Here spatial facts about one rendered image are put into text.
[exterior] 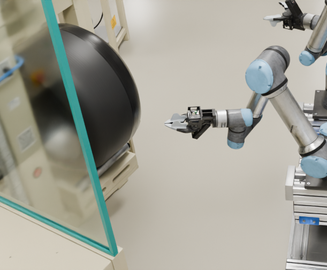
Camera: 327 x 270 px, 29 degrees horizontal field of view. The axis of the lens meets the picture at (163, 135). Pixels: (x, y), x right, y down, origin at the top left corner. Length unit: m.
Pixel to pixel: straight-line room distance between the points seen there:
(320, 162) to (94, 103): 0.89
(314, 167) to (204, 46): 2.80
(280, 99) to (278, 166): 1.50
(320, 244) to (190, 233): 0.76
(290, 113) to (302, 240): 0.90
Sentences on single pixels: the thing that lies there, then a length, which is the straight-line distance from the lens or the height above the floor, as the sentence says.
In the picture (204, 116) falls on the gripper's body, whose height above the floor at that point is 1.02.
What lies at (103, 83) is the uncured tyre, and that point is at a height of 1.33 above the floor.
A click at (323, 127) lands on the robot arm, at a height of 0.95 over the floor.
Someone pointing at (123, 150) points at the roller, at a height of 0.91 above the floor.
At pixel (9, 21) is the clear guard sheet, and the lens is 1.45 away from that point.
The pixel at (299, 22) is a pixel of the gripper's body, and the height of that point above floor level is 1.03.
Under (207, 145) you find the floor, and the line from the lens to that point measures 4.10.
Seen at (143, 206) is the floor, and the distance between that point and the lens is 3.74.
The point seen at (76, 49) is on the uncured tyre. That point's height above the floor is 1.44.
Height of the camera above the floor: 2.54
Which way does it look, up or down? 37 degrees down
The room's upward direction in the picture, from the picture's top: 10 degrees counter-clockwise
